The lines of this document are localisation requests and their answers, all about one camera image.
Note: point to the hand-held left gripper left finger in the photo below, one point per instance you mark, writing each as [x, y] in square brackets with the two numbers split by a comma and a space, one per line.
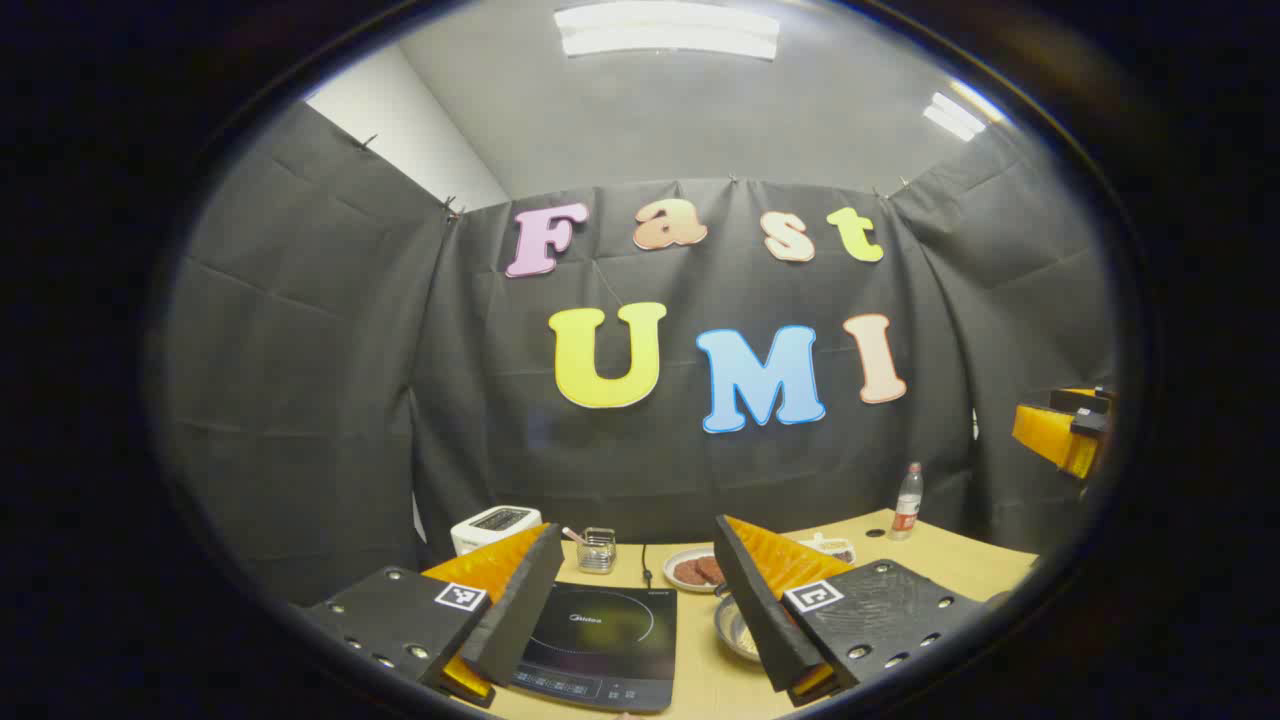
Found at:
[520, 610]

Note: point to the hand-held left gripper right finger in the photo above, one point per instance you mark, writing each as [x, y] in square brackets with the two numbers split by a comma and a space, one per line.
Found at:
[760, 620]

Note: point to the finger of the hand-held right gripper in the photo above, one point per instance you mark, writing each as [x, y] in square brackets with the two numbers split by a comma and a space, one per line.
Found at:
[1045, 430]

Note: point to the black induction cooktop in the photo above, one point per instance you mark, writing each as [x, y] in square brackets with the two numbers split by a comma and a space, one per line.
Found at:
[600, 640]

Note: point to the pile of soybeans in pot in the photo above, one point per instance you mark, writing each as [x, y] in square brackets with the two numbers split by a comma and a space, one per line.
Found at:
[747, 637]

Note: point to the white toaster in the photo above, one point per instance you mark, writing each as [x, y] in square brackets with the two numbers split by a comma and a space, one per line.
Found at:
[490, 528]

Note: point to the white round plate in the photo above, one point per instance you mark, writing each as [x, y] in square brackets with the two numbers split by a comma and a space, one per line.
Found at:
[680, 582]

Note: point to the pink striped straw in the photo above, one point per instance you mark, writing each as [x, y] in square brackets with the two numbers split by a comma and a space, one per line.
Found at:
[572, 535]

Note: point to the white divided dish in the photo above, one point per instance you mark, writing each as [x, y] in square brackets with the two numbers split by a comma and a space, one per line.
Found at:
[835, 548]

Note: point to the clear water bottle red label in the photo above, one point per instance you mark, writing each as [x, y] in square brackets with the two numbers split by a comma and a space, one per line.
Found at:
[906, 505]

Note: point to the black backdrop cloth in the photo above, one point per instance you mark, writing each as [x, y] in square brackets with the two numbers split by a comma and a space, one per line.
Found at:
[400, 400]

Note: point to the small ceiling light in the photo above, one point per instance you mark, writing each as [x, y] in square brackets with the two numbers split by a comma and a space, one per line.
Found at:
[953, 117]

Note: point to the long ceiling light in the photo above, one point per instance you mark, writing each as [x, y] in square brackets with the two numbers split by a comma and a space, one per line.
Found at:
[668, 30]

